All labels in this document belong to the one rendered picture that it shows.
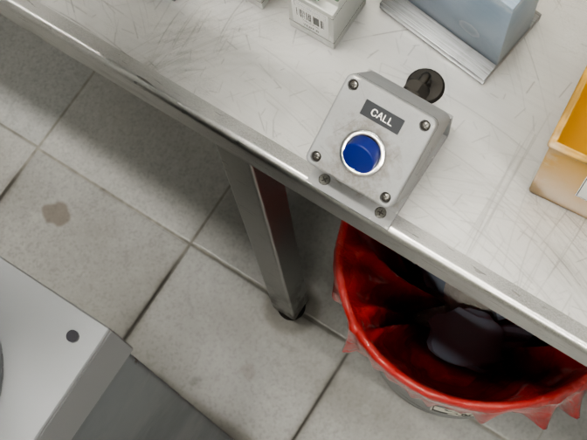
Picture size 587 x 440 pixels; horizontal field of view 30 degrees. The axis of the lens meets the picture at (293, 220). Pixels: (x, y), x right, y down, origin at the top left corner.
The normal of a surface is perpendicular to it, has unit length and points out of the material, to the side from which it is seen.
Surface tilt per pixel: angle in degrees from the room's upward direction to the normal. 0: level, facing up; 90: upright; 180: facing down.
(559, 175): 90
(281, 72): 0
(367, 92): 30
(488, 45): 90
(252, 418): 0
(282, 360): 0
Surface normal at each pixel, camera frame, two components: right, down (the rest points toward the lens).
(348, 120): -0.32, 0.16
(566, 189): -0.47, 0.85
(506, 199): -0.06, -0.28
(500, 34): -0.66, 0.73
